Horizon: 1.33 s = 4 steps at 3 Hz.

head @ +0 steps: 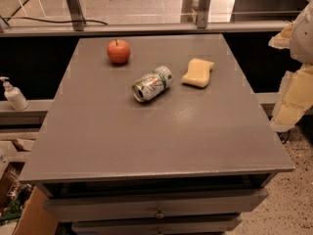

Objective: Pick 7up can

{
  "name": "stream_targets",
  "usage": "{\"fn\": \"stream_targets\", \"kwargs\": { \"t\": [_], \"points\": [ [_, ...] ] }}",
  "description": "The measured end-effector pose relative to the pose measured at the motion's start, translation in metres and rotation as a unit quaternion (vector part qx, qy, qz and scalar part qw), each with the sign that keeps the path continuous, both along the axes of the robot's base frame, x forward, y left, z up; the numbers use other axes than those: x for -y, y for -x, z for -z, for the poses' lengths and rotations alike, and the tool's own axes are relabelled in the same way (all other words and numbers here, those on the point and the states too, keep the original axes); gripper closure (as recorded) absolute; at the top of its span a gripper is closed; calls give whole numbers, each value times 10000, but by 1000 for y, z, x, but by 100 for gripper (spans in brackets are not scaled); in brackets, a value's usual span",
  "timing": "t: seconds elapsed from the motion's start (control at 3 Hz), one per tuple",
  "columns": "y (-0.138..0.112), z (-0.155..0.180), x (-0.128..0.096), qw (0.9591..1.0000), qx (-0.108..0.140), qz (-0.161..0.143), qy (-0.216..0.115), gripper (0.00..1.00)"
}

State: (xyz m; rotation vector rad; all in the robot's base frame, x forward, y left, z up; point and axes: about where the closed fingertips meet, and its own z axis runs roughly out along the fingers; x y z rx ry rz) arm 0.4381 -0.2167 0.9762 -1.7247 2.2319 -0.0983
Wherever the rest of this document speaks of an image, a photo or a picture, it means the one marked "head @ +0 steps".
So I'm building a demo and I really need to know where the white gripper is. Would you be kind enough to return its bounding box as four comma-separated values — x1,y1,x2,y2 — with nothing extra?
268,0,313,132

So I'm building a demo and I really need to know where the crushed 7up can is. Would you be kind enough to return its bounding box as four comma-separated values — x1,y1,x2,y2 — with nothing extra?
131,66,174,102

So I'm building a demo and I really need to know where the yellow sponge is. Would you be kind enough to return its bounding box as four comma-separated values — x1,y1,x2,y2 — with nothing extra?
182,59,214,88

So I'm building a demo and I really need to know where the grey drawer cabinet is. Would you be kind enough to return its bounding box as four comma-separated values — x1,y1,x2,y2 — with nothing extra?
19,33,296,235

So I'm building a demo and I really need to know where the red apple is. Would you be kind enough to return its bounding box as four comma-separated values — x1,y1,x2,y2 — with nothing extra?
107,39,130,64

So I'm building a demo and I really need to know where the lower grey drawer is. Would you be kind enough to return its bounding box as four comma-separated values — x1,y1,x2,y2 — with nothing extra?
72,215,242,235

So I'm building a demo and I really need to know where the grey drawer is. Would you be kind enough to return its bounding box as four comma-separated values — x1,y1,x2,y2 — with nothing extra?
72,215,242,235
44,188,269,222

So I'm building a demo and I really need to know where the top grey drawer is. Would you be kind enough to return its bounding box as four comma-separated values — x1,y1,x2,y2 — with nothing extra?
44,188,269,222

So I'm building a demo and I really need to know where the white pump bottle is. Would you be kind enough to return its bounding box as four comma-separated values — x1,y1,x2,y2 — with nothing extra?
0,76,28,111

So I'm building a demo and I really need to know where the cardboard box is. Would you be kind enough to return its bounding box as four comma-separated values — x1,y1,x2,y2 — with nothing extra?
13,187,59,235

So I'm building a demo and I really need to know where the metal railing frame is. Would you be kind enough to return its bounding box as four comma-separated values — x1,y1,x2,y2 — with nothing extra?
0,0,313,38

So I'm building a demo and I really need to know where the black cable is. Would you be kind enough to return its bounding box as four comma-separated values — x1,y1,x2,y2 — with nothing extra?
0,15,109,26

